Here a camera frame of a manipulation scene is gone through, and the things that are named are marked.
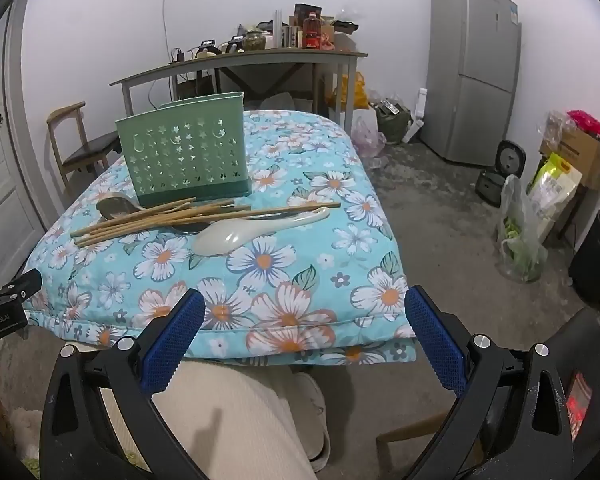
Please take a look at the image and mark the wooden chair black seat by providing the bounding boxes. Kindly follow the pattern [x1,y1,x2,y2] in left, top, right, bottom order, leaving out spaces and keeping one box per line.
[47,101,124,196]
[376,306,600,480]

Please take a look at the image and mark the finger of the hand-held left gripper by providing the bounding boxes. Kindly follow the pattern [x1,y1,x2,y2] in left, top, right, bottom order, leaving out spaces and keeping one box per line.
[0,268,44,311]

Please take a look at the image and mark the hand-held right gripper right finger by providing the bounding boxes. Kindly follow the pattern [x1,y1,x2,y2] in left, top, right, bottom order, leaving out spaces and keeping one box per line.
[404,285,576,480]

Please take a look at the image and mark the red cooking oil bottle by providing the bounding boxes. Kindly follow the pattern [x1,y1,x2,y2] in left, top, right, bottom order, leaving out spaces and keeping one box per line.
[302,12,323,50]

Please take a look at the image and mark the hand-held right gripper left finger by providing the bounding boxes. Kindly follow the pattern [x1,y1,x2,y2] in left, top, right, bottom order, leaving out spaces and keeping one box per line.
[39,288,207,480]

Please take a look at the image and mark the translucent pinkish plastic bag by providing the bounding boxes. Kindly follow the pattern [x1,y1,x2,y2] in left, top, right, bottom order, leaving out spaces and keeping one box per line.
[350,116,387,157]

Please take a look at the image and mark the grey metal-framed table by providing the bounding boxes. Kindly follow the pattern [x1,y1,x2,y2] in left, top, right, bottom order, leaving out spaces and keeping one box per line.
[109,49,369,134]

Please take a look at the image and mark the green perforated utensil holder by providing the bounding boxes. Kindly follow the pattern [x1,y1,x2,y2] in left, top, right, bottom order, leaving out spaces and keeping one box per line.
[115,91,253,209]

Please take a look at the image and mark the brown cardboard box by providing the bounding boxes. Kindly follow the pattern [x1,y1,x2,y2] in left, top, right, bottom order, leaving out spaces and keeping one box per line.
[539,124,600,189]

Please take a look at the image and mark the clear bag of vegetables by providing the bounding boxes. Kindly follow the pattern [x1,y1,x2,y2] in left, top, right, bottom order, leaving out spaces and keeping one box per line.
[497,175,549,283]

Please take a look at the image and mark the bundle of wooden chopsticks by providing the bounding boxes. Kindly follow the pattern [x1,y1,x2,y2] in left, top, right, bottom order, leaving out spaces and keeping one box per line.
[70,197,342,249]

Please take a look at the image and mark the person's leg cream trousers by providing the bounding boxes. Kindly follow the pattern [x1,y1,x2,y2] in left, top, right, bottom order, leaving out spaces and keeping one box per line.
[102,345,331,480]

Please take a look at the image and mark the dark green bag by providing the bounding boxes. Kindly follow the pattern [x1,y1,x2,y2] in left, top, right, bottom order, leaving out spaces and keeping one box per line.
[369,99,412,144]

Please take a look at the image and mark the floral turquoise blanket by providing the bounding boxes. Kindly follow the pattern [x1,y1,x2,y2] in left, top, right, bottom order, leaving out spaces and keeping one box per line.
[22,109,418,366]

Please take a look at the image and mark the white panelled door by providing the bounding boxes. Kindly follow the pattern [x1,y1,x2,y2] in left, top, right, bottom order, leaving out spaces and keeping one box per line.
[0,5,48,273]

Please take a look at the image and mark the yellow-green sack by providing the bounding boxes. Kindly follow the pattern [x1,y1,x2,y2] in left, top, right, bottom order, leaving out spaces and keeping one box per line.
[526,152,584,246]

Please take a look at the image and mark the pink plastic bag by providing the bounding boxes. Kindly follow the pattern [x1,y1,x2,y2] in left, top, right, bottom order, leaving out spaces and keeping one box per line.
[566,109,600,156]

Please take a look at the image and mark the white plastic object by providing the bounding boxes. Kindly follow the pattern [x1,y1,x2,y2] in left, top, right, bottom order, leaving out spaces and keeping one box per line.
[402,87,429,144]

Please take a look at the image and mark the black trash bin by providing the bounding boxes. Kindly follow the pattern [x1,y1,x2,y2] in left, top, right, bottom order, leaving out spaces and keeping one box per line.
[568,208,600,307]

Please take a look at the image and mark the silver refrigerator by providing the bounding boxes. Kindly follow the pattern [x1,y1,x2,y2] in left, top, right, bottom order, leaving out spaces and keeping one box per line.
[419,0,523,167]

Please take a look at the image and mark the yellow plastic bag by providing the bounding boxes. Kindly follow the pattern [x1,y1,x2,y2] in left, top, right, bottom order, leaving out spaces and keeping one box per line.
[332,72,370,110]

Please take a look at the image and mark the clutter of bottles and jars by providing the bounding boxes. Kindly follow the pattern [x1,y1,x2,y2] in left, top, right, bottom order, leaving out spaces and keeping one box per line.
[274,3,362,51]

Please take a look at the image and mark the white ceramic spoon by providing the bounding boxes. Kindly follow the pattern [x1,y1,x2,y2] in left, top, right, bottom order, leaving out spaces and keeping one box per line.
[194,206,331,256]

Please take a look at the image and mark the black rice cooker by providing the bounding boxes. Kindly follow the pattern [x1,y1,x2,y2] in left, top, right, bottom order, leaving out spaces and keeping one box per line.
[475,140,529,207]

